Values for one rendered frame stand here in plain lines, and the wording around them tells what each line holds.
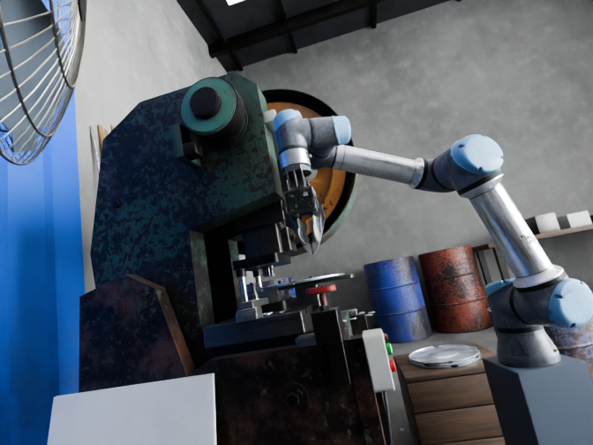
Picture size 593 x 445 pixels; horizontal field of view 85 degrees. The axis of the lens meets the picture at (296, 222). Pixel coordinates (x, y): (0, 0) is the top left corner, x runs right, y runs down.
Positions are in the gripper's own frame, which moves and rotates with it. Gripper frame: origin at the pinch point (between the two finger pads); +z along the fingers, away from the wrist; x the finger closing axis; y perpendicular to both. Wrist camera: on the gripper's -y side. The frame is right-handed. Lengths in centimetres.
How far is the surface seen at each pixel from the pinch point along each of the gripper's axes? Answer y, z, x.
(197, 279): -15.2, 0.5, -39.9
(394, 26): -362, -333, 125
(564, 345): -85, 52, 85
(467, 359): -69, 48, 43
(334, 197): -66, -28, 4
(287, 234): -28.1, -9.7, -11.9
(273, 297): -25.6, 10.1, -19.3
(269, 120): -14.5, -44.7, -8.2
